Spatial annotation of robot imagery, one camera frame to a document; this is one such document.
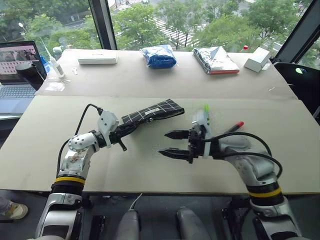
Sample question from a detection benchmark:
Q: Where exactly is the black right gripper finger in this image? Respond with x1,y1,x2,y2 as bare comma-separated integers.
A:
163,129,191,141
157,148,194,162

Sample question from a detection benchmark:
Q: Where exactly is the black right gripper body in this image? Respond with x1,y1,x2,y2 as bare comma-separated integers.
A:
186,125,207,165

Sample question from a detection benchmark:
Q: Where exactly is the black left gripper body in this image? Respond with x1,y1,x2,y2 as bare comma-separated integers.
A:
108,124,129,146

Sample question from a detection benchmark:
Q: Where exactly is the black white grid pouch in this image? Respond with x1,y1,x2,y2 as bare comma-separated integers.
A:
121,98,186,126

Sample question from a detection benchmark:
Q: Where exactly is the green highlighter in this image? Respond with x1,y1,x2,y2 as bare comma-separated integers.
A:
202,104,212,127

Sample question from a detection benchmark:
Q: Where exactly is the red capped black marker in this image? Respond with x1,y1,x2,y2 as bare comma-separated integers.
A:
223,121,245,135

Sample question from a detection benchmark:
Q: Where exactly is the grey rounded robot leg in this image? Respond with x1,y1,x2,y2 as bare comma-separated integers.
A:
176,206,212,240
119,209,141,240

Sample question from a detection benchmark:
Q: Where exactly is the blue cloth in plastic bag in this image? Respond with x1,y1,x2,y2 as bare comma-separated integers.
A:
139,44,180,69

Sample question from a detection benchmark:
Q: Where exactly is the flat white box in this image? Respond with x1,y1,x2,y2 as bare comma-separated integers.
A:
77,51,119,65

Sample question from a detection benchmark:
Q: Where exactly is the clear plastic bag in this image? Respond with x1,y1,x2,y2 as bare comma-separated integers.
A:
44,81,67,92

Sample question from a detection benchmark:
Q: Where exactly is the silver foil package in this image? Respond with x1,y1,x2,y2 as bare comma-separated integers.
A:
191,46,240,76

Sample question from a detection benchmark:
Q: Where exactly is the white nozzle bottle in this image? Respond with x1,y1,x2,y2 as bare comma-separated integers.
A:
39,37,66,79

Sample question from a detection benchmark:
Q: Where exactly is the pale teal cup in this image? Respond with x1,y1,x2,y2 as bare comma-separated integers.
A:
51,46,64,61

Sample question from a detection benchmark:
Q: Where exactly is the small white carton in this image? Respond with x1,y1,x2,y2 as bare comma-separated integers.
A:
243,46,272,73

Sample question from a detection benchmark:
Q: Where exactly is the open laptop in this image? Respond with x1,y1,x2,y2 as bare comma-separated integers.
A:
0,40,48,115

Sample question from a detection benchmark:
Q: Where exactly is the beige sneaker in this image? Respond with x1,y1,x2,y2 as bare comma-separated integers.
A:
0,201,29,221

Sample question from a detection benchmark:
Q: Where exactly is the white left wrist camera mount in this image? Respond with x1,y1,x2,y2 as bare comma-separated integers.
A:
96,109,120,149

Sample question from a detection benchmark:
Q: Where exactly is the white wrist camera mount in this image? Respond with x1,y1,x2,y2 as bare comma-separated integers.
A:
191,111,214,160
96,109,120,149

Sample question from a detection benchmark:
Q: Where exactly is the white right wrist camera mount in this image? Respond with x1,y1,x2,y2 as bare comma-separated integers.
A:
191,111,214,160

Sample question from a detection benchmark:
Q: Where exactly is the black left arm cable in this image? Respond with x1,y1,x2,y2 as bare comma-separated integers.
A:
56,103,104,178

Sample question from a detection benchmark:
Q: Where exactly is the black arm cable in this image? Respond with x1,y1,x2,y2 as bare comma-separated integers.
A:
56,103,104,178
203,131,284,179

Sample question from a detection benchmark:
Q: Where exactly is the thin white cable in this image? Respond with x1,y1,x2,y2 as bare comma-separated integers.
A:
129,192,144,212

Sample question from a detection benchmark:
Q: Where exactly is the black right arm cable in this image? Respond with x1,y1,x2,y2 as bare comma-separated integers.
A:
203,131,284,179

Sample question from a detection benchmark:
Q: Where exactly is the black window frame post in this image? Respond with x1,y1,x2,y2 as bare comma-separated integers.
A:
274,0,320,64
87,0,118,51

